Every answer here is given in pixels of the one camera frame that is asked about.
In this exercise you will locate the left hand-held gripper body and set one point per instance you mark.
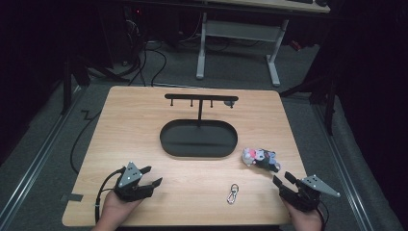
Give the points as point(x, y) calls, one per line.
point(130, 179)

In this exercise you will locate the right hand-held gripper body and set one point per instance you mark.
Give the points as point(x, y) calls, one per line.
point(304, 194)

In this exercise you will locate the black key rack with tray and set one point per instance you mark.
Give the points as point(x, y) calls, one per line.
point(198, 138)

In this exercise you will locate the person's right hand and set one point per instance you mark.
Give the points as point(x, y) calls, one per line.
point(304, 219)

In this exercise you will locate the person's left hand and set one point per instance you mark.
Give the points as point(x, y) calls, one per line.
point(115, 208)

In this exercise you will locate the grey tape strip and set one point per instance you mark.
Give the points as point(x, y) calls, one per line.
point(72, 197)

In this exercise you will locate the black metal stand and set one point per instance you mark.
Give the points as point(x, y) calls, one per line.
point(327, 102)
point(69, 83)

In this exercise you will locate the small red object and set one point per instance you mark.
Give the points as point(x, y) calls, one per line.
point(295, 45)

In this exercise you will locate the black computer tower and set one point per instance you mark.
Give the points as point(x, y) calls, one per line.
point(133, 32)

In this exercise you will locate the white-legged desk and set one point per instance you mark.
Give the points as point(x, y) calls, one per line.
point(240, 32)

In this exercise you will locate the aluminium floor rail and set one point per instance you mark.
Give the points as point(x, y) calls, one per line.
point(346, 179)
point(35, 160)

